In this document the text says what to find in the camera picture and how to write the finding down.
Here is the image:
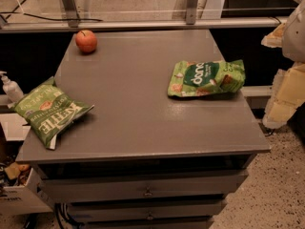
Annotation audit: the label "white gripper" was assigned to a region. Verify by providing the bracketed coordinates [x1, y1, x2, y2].
[261, 0, 305, 129]

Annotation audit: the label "green rice chip bag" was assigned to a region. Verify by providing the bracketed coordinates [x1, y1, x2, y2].
[168, 60, 246, 97]

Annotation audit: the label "green jalapeno kettle chip bag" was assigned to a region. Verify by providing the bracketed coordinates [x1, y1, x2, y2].
[13, 77, 93, 150]

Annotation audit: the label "grey drawer cabinet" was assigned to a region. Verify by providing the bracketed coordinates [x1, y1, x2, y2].
[18, 30, 269, 229]

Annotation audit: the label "red apple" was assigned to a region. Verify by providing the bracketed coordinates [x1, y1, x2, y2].
[75, 30, 97, 53]

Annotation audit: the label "white pump bottle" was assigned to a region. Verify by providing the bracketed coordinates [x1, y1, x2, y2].
[0, 71, 24, 102]

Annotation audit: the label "white cardboard box with items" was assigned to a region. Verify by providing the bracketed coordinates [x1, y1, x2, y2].
[0, 162, 52, 215]

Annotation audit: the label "metal window frame rail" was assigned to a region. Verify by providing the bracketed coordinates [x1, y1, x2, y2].
[0, 16, 288, 33]

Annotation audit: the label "black cables under cabinet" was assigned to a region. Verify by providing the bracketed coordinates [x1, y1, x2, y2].
[54, 203, 85, 229]

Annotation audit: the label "black cable on floor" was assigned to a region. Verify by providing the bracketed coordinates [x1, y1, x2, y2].
[0, 0, 104, 23]

